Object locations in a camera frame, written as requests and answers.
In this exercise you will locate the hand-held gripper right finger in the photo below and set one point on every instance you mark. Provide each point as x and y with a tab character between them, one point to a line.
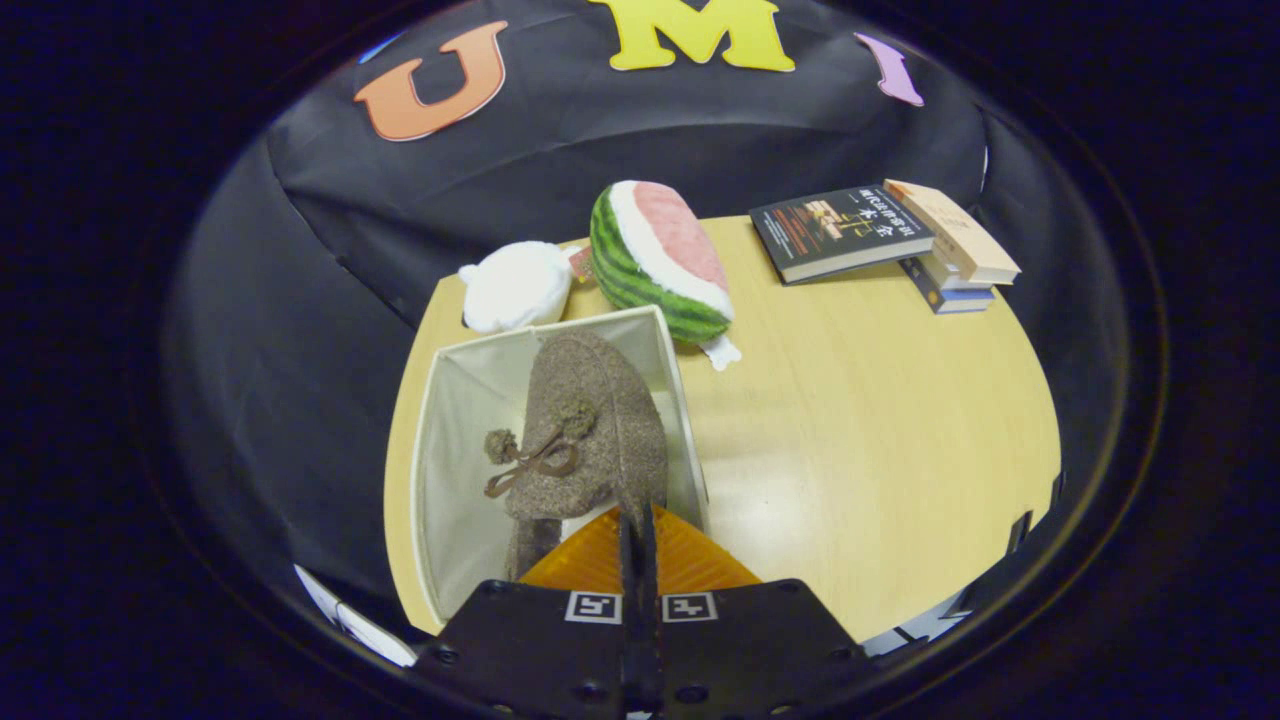
750	650

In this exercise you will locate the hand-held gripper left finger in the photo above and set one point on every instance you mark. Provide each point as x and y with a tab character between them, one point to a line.
540	650

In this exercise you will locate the grey fabric storage box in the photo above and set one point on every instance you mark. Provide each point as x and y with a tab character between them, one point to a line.
465	480

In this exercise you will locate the brown fuzzy shoe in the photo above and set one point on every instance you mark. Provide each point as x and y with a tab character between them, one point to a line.
610	420

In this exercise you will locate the white blue printed sheet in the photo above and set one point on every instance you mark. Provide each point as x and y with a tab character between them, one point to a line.
365	630

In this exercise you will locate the white plush toy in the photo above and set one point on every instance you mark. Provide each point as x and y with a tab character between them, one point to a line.
515	285

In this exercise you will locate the watermelon slice plush toy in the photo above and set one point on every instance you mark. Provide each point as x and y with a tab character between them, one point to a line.
650	260

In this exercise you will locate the blue paperback book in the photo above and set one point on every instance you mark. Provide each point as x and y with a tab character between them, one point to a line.
950	300

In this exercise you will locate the black backdrop cloth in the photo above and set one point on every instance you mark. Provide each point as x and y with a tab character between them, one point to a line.
300	300

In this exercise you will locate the black paperback book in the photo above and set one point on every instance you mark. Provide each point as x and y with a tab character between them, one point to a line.
840	230

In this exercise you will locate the beige paperback book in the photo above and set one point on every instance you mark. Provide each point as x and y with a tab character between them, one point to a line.
960	235

